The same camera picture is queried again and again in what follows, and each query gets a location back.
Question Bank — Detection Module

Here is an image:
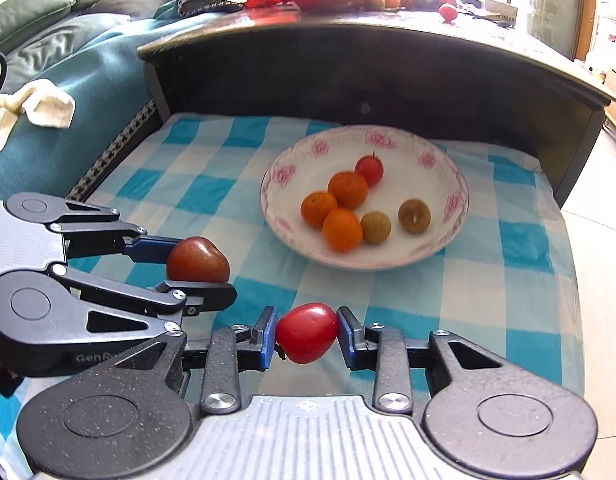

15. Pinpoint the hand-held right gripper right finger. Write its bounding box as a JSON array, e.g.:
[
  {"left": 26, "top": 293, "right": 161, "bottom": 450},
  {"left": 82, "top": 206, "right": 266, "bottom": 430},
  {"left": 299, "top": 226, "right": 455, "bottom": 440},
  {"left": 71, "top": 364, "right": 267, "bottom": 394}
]
[{"left": 336, "top": 306, "right": 528, "bottom": 413}]

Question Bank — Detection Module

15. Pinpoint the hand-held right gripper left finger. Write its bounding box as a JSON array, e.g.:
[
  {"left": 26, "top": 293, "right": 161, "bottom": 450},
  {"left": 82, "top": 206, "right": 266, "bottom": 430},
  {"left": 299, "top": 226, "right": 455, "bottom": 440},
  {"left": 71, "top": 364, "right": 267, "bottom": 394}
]
[{"left": 102, "top": 306, "right": 277, "bottom": 415}]

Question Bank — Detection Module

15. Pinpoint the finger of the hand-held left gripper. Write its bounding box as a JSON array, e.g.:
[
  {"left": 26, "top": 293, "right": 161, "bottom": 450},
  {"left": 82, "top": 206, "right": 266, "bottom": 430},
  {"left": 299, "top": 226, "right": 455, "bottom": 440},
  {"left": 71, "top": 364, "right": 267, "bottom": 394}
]
[
  {"left": 48, "top": 264, "right": 238, "bottom": 336},
  {"left": 50, "top": 199, "right": 189, "bottom": 265}
]

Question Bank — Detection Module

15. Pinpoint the dark red tomato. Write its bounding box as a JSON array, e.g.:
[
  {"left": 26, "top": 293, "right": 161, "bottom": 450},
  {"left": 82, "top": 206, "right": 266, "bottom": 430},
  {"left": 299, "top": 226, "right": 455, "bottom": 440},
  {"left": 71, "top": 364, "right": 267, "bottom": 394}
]
[{"left": 166, "top": 236, "right": 231, "bottom": 283}]

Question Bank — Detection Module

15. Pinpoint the bright red tomato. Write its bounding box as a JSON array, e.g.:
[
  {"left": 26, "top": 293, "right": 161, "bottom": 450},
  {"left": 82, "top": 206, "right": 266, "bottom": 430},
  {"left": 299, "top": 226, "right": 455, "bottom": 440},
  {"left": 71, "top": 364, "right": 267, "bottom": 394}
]
[
  {"left": 275, "top": 302, "right": 339, "bottom": 365},
  {"left": 355, "top": 154, "right": 385, "bottom": 187}
]

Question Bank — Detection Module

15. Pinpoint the orange tangerine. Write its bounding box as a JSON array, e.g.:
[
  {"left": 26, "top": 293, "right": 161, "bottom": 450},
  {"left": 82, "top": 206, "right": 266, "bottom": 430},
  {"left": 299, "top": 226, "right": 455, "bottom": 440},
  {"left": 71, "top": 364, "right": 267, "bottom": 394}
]
[
  {"left": 322, "top": 208, "right": 364, "bottom": 253},
  {"left": 328, "top": 171, "right": 369, "bottom": 210},
  {"left": 301, "top": 190, "right": 339, "bottom": 228}
]

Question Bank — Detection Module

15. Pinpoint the brown longan fruit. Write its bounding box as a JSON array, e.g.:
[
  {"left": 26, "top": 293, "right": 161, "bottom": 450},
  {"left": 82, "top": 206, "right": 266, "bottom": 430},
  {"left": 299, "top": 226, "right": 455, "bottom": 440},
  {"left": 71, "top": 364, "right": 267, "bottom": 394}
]
[
  {"left": 360, "top": 211, "right": 392, "bottom": 245},
  {"left": 398, "top": 199, "right": 431, "bottom": 235}
]

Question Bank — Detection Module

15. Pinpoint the white floral plate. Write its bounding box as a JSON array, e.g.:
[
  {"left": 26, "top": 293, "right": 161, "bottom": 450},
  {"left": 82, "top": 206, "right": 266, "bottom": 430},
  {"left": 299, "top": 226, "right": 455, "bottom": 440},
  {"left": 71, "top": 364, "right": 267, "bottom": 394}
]
[{"left": 260, "top": 125, "right": 470, "bottom": 272}]

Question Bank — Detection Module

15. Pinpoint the blue white checked tablecloth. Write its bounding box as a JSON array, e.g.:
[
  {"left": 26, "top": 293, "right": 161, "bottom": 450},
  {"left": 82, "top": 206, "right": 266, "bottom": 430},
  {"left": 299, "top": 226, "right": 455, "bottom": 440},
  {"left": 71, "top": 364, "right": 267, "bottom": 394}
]
[{"left": 0, "top": 112, "right": 587, "bottom": 480}]

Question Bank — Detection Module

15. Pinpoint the cream towel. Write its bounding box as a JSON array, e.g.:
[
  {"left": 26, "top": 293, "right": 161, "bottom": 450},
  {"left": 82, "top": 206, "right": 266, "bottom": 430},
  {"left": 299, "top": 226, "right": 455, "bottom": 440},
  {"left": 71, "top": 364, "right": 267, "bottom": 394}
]
[{"left": 0, "top": 79, "right": 76, "bottom": 153}]

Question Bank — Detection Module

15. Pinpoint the teal sofa blanket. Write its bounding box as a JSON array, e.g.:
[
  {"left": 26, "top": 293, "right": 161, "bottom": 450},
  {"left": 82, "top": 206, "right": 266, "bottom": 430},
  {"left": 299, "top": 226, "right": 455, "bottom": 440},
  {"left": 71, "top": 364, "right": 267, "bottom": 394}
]
[{"left": 0, "top": 10, "right": 216, "bottom": 202}]

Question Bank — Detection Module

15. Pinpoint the grey sofa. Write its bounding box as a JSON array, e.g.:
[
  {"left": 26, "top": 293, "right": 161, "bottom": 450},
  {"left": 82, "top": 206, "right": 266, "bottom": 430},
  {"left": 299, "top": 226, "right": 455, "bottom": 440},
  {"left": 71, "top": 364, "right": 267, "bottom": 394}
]
[{"left": 0, "top": 0, "right": 201, "bottom": 78}]

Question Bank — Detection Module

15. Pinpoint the dark wooden coffee table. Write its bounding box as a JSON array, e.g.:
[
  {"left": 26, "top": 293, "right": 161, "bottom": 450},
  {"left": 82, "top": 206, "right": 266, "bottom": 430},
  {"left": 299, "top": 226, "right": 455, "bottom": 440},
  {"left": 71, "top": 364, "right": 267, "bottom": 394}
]
[{"left": 136, "top": 6, "right": 616, "bottom": 207}]

